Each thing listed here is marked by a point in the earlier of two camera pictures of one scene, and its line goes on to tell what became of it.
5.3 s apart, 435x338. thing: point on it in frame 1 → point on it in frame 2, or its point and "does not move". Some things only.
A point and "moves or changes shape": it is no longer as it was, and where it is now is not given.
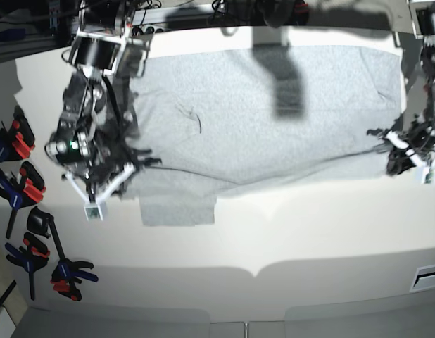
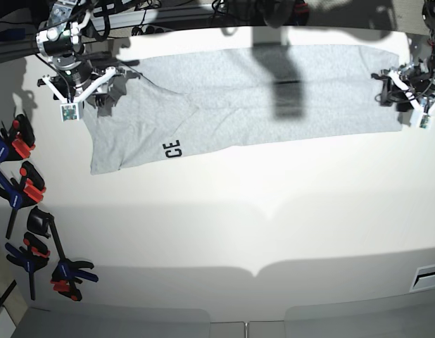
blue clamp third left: [33, 258] does not move
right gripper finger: [138, 163] → [120, 81]
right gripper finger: [121, 190] → [105, 104]
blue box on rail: [15, 34] does not move
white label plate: [427, 277] does not move
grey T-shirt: [212, 121] moves or changes shape
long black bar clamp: [67, 272] does not move
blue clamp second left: [29, 189] does not move
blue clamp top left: [15, 143] does not move
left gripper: [419, 139] → [416, 79]
